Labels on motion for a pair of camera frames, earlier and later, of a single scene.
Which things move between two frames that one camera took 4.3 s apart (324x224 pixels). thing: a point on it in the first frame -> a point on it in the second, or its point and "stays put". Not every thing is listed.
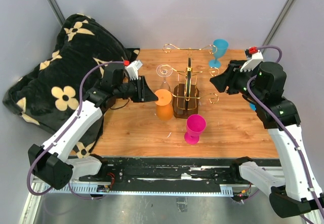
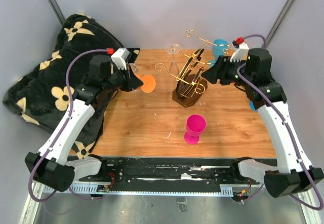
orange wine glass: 164,105 -> 149,83
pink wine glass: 196,124 stays put
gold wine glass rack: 186,98 -> 190,85
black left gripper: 144,92 -> 132,81
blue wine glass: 252,106 stays put
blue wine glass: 219,48 stays put
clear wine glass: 164,70 -> 173,48
